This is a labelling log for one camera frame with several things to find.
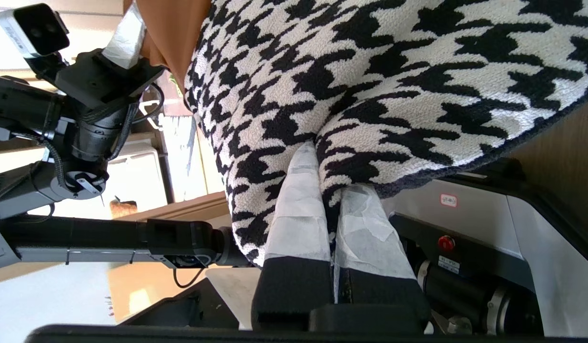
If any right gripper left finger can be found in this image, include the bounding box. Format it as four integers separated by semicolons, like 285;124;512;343
252;141;334;330

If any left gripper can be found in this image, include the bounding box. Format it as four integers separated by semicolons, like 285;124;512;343
56;2;166;162

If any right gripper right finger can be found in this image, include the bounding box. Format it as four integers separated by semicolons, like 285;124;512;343
333;183;431;333

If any black white houndstooth cloth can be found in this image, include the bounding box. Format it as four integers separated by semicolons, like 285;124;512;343
183;0;588;267

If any orange cloth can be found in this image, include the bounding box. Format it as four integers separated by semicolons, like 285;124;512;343
131;0;212;92

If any white plastic storage box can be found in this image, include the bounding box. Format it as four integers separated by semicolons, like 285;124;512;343
107;143;169;216

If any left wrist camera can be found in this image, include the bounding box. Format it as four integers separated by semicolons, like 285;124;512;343
0;2;71;82

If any black cable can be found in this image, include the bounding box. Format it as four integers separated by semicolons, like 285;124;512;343
172;263;212;290

